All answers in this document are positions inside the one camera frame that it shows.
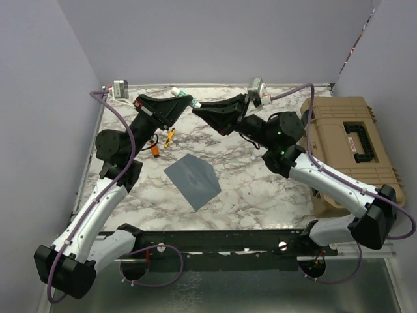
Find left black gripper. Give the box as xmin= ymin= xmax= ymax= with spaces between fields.
xmin=126 ymin=93 xmax=192 ymax=158

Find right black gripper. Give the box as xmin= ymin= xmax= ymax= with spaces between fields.
xmin=194 ymin=93 xmax=276 ymax=149

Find green white glue stick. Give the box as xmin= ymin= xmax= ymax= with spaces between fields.
xmin=171 ymin=87 xmax=202 ymax=110

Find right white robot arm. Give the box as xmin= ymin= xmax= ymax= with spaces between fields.
xmin=192 ymin=95 xmax=397 ymax=255

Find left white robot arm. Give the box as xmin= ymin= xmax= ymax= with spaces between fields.
xmin=34 ymin=95 xmax=193 ymax=304

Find yellow utility knife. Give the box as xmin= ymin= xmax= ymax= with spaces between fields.
xmin=164 ymin=127 xmax=176 ymax=148

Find tan plastic tool case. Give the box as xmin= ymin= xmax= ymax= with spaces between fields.
xmin=299 ymin=97 xmax=405 ymax=206

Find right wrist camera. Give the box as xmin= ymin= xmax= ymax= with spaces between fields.
xmin=247 ymin=78 xmax=271 ymax=108

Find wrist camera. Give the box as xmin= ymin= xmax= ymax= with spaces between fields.
xmin=108 ymin=80 xmax=133 ymax=105
xmin=247 ymin=78 xmax=271 ymax=108

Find orange handled screwdriver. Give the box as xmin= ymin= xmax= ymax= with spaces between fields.
xmin=150 ymin=140 xmax=160 ymax=158

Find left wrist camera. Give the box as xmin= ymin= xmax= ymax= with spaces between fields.
xmin=108 ymin=80 xmax=133 ymax=105

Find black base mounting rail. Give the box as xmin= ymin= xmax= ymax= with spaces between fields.
xmin=66 ymin=223 xmax=339 ymax=271

